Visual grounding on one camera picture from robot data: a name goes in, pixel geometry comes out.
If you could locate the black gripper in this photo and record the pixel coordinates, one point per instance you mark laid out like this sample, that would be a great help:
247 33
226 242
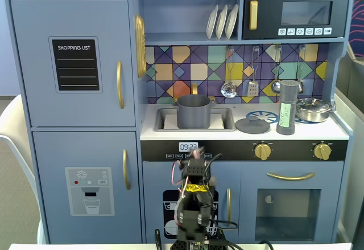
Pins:
198 156

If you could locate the grey salt shaker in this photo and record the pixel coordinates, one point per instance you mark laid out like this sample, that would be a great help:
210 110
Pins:
287 96

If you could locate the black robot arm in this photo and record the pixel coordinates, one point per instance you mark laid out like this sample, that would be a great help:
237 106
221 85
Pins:
190 218

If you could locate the black red robot base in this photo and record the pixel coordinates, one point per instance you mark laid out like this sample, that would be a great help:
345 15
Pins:
199 245

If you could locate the yellow tape wrap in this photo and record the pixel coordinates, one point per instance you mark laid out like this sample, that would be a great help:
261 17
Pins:
196 188

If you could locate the grey plastic pot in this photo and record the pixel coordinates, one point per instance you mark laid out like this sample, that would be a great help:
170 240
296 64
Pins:
193 113

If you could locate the grey toy sink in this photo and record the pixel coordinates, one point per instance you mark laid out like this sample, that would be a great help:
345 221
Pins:
227 119

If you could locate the blue dishwasher door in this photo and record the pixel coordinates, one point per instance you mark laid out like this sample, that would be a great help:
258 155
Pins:
153 178

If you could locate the blue oven door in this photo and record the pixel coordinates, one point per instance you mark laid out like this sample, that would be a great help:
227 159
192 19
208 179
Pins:
250 181

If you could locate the grey pot lid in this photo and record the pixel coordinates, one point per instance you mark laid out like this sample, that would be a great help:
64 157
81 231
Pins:
251 126

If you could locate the gold toy faucet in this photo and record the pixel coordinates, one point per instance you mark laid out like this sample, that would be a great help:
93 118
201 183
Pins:
194 88

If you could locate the gold stove knob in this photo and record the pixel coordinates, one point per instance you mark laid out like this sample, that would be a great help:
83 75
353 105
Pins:
322 151
262 151

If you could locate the steel slotted spoon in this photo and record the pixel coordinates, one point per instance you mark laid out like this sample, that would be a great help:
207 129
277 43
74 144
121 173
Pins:
229 90

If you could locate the steel slotted spatula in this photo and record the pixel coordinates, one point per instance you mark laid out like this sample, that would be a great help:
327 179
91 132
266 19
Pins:
252 90

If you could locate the black control panel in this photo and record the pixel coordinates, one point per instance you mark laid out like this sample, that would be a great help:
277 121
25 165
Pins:
293 150

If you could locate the black table clamp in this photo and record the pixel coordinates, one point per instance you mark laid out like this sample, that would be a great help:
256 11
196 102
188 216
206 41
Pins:
158 240

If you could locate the steel ladle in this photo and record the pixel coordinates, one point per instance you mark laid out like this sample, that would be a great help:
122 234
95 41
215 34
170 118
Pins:
275 86

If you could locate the grey ice dispenser sticker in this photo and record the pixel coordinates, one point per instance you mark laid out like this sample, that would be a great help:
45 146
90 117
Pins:
94 193

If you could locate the steel pot with lid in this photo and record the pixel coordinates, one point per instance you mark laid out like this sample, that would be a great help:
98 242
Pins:
312 109

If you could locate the white toy plate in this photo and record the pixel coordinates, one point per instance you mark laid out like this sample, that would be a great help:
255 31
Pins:
231 22
211 23
221 23

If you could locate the steel hanging spoon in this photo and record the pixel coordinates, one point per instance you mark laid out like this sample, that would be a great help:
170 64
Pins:
301 65

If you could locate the blue toy kitchen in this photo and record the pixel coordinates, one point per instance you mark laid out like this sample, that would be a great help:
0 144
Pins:
187 13

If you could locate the black shopping list board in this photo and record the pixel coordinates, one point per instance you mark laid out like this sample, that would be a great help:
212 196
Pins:
75 73

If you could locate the blue freezer door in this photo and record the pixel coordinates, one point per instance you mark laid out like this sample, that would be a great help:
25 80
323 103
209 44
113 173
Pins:
51 159

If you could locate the white chair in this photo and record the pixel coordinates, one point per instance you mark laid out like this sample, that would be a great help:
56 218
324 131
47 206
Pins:
14 124

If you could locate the blue fridge door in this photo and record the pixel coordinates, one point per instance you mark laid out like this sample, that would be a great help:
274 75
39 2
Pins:
34 62

